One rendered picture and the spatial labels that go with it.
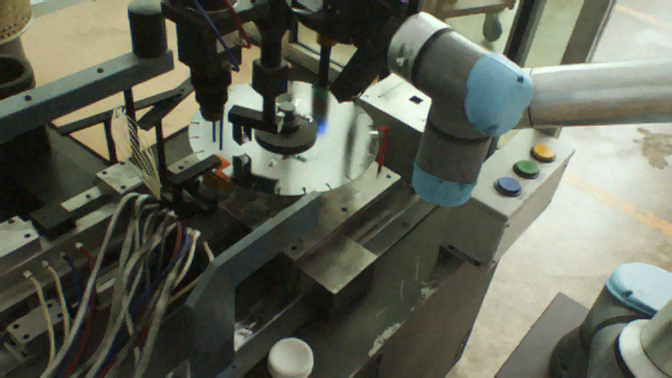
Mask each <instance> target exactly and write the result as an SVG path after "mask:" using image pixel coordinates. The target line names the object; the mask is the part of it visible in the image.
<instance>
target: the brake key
mask: <svg viewBox="0 0 672 378"><path fill-rule="evenodd" d="M497 187H499V188H500V189H501V191H502V192H504V193H507V194H517V193H518V192H519V188H521V184H519V182H518V181H517V180H515V179H513V177H510V176H503V177H501V179H500V180H499V182H497Z"/></svg>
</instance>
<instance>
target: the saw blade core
mask: <svg viewBox="0 0 672 378"><path fill-rule="evenodd" d="M248 84H249V85H251V86H252V82H251V83H248ZM248 84H247V83H245V84H241V85H236V86H233V87H230V88H229V89H230V90H231V91H233V93H231V91H230V90H229V89H228V96H229V100H228V102H227V103H226V105H224V118H223V135H222V150H219V132H220V120H219V121H217V122H216V143H214V142H213V128H212V122H208V121H205V120H204V119H203V118H202V115H200V111H199V108H198V109H197V110H196V112H195V113H194V115H193V118H192V120H191V123H189V124H190V128H188V138H190V144H191V147H192V149H193V151H194V153H195V156H196V157H197V159H198V160H199V161H201V160H203V159H205V158H207V157H209V156H210V155H213V154H215V155H217V154H218V155H220V156H221V157H223V158H225V159H226V160H228V161H229V162H230V167H228V168H226V169H225V170H222V171H220V172H218V171H217V170H215V169H213V170H210V172H214V171H216V174H215V175H217V176H219V177H220V179H222V180H225V181H228V180H229V179H230V176H233V177H231V179H230V180H229V181H228V182H229V183H231V184H233V185H237V186H239V187H242V188H245V189H249V191H251V188H252V187H253V184H255V186H254V187H253V189H252V191H253V192H257V193H263V194H269V195H278V188H280V193H279V196H304V195H305V193H304V189H303V188H305V192H306V195H307V194H308V193H310V192H312V191H314V189H315V191H317V192H318V193H325V192H329V191H330V188H331V189H335V188H339V187H342V186H344V185H346V184H348V183H351V182H352V181H355V180H356V179H358V177H359V176H360V175H362V174H364V173H365V172H366V171H367V169H369V168H370V166H371V164H372V163H373V161H374V159H375V157H377V154H378V149H379V134H373V133H369V132H378V131H377V128H376V126H374V123H373V121H372V120H371V118H370V117H369V116H368V113H367V112H366V111H365V110H364V109H363V108H361V107H359V106H358V105H357V104H356V103H354V101H349V103H348V101H345V103H348V104H345V103H342V104H339V103H338V101H336V99H335V98H334V96H333V95H330V94H332V93H331V92H330V89H329V88H326V87H322V86H318V85H314V87H313V84H309V83H304V82H296V81H293V83H292V85H291V81H289V86H288V93H285V94H282V95H280V96H279V97H277V102H278V104H281V102H283V101H290V103H292V101H294V100H295V99H296V98H297V97H298V96H303V97H304V100H303V101H302V103H300V104H298V105H297V106H296V110H297V111H301V112H304V113H306V115H307V116H309V117H312V118H313V119H314V120H315V122H316V123H317V126H318V134H317V138H316V141H315V142H314V143H313V144H312V145H310V146H308V147H306V148H303V149H300V150H293V151H283V150H277V149H272V148H269V147H267V146H265V145H263V144H262V143H260V142H259V141H258V139H257V138H256V136H255V134H254V129H253V134H252V142H249V143H246V144H244V145H241V146H239V145H238V144H237V143H235V142H234V141H233V139H232V123H230V122H228V111H229V110H230V109H231V107H232V106H233V105H239V106H243V107H246V108H251V109H255V110H259V111H263V97H261V96H260V95H259V94H257V93H256V92H255V90H254V89H252V87H249V85H248ZM311 87H313V88H311ZM358 113H361V115H358ZM197 123H199V124H197ZM195 137H198V138H195ZM371 140H373V141H371ZM201 151H204V152H201ZM368 153H370V154H368ZM359 166H362V167H359ZM345 176H348V177H345ZM351 180H352V181H351ZM326 184H328V185H329V187H330V188H329V187H328V185H326Z"/></svg>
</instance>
